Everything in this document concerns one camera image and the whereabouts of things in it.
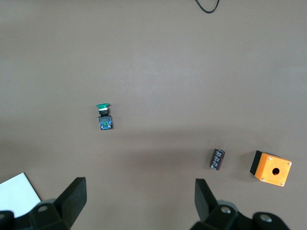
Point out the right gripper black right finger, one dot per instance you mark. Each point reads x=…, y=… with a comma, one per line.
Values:
x=206, y=206

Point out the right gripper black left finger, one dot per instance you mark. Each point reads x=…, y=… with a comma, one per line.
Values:
x=69, y=203

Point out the green mushroom push button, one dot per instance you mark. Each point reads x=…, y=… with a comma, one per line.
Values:
x=105, y=122

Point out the white drawer cabinet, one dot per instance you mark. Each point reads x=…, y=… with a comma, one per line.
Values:
x=16, y=194

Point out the orange button box, black base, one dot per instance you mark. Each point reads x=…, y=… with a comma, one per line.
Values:
x=267, y=166

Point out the dark cylindrical capacitor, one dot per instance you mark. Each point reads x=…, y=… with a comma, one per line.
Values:
x=217, y=159

